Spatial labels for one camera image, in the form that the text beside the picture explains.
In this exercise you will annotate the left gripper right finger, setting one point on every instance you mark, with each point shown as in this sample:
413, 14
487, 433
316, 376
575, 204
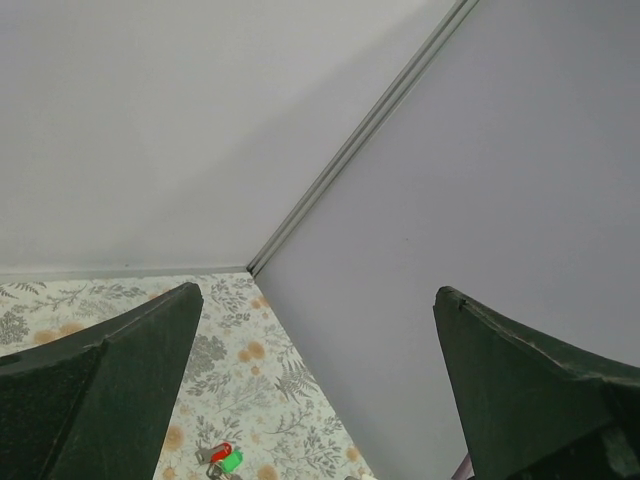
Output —
532, 406

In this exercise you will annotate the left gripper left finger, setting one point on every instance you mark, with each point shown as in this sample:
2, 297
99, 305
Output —
97, 404

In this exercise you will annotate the red key tag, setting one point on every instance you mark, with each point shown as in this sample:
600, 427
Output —
211, 455

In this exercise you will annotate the green key tag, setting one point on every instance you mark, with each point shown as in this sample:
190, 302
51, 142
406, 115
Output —
231, 462

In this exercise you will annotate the floral patterned table mat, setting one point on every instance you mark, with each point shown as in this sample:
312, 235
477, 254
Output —
245, 382

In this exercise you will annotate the right aluminium frame post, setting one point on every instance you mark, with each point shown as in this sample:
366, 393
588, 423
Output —
392, 97

